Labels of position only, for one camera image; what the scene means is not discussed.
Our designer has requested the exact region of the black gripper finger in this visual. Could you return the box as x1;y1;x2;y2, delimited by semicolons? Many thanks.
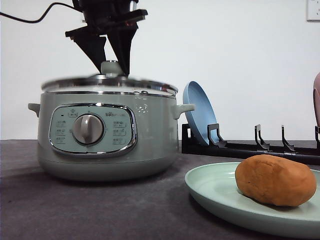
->
107;27;138;76
65;30;107;73

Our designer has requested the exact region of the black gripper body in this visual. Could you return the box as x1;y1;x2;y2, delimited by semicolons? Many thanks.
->
65;0;148;39

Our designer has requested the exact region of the glass steamer lid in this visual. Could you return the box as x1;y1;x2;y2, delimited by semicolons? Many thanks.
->
42;60;179;96

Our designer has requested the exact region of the green plate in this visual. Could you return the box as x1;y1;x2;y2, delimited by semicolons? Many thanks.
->
185;162;320;239

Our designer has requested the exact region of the brown potato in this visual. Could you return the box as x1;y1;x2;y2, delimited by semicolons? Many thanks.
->
235;154;317;207

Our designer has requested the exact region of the green electric steamer pot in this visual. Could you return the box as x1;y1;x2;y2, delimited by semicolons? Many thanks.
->
28;90;195;182

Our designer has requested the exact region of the blue plate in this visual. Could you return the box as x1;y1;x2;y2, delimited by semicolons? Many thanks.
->
183;80;218;145

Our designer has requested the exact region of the black plate rack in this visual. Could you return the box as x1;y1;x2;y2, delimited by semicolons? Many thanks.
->
181;123;320;165

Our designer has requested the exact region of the pink plate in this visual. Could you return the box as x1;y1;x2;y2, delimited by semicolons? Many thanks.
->
313;72;320;126

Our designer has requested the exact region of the grey table mat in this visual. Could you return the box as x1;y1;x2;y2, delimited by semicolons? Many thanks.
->
0;139;320;240

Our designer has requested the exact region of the black cable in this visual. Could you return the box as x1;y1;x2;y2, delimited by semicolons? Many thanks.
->
0;2;83;23

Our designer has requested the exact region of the white wall socket right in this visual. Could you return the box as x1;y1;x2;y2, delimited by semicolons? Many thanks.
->
303;0;320;25

